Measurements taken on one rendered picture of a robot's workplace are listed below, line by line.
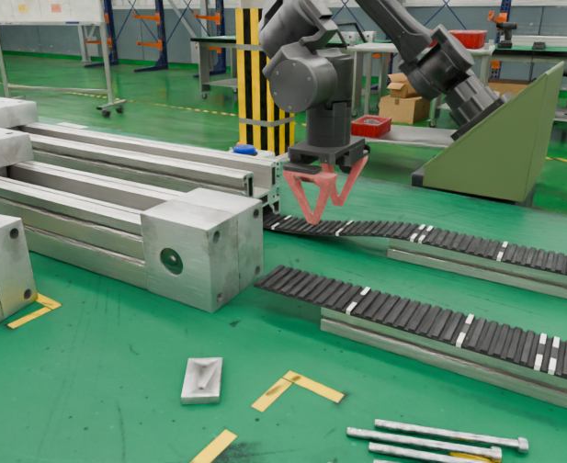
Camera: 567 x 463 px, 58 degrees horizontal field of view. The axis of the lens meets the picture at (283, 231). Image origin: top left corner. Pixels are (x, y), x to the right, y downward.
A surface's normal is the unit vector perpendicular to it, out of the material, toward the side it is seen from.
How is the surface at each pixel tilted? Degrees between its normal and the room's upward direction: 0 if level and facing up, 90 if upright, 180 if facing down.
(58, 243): 90
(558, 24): 90
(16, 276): 90
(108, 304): 0
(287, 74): 91
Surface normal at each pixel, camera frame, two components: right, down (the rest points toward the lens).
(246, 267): 0.86, 0.20
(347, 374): 0.00, -0.92
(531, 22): -0.58, 0.32
